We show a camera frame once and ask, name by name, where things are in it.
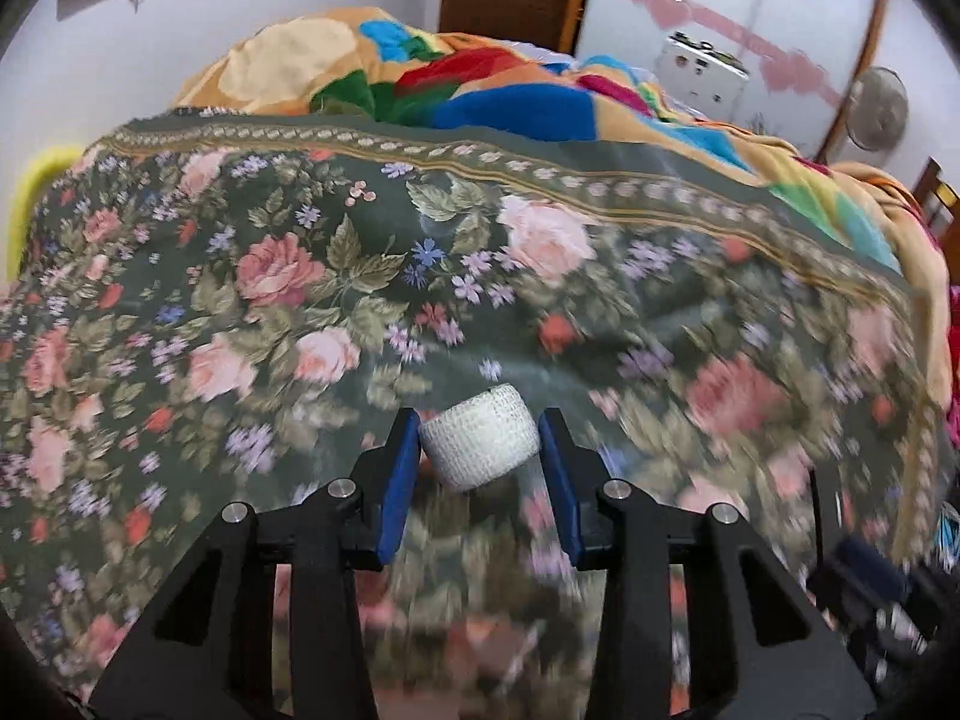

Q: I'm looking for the dark floral bedspread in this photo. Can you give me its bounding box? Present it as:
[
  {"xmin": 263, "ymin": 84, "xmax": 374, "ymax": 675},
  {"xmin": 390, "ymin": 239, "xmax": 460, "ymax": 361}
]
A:
[{"xmin": 0, "ymin": 109, "xmax": 947, "ymax": 720}]

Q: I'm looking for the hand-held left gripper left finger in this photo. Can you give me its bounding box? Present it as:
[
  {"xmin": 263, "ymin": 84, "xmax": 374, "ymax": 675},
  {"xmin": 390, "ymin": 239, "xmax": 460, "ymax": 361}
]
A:
[{"xmin": 88, "ymin": 406, "xmax": 422, "ymax": 720}]

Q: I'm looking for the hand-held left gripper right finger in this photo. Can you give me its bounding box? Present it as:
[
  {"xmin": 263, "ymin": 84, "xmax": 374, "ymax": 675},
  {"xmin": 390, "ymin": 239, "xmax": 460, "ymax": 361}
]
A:
[{"xmin": 538, "ymin": 406, "xmax": 878, "ymax": 720}]

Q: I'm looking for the pink sticker strip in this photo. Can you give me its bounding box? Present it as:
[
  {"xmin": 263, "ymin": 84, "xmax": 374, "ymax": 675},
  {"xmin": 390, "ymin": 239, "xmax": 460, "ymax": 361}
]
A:
[{"xmin": 596, "ymin": 0, "xmax": 846, "ymax": 107}]

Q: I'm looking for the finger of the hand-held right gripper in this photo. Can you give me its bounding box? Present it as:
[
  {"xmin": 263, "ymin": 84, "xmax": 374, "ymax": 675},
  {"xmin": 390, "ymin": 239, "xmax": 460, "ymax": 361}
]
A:
[{"xmin": 808, "ymin": 467, "xmax": 912, "ymax": 605}]

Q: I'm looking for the brown wooden chair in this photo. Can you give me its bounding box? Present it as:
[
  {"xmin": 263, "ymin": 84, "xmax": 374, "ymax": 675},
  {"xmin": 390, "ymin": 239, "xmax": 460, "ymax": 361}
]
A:
[{"xmin": 911, "ymin": 156, "xmax": 960, "ymax": 242}]

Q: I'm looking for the white nightstand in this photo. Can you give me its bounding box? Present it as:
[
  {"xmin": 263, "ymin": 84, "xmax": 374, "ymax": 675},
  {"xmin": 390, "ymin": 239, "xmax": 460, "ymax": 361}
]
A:
[{"xmin": 656, "ymin": 31, "xmax": 752, "ymax": 118}]

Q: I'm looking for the white bandage roll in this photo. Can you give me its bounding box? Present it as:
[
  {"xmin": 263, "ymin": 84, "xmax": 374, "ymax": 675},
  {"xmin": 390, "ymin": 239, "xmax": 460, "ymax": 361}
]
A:
[{"xmin": 418, "ymin": 384, "xmax": 541, "ymax": 494}]

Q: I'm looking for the colourful fleece blanket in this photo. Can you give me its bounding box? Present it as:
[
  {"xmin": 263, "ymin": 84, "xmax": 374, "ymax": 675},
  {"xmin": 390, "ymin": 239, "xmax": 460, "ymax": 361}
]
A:
[{"xmin": 174, "ymin": 7, "xmax": 953, "ymax": 411}]

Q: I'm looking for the white wardrobe with wooden frame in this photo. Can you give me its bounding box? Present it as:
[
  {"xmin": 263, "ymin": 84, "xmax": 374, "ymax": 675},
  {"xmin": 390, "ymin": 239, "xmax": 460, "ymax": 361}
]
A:
[{"xmin": 574, "ymin": 0, "xmax": 899, "ymax": 166}]

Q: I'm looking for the round standing fan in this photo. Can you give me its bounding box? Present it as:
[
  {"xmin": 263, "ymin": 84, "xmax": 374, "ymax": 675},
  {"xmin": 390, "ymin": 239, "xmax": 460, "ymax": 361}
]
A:
[{"xmin": 847, "ymin": 66, "xmax": 911, "ymax": 153}]

